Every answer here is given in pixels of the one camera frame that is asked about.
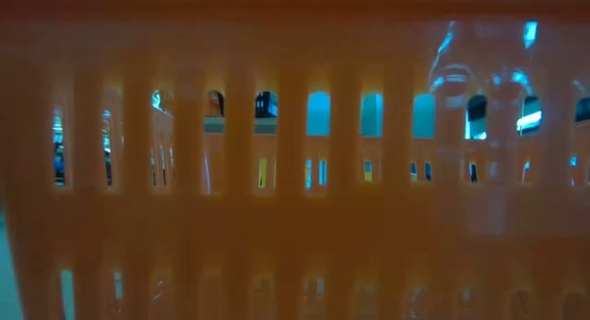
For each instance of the orange slotted plastic basket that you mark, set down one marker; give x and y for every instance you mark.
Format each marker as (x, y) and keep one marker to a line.
(295, 228)

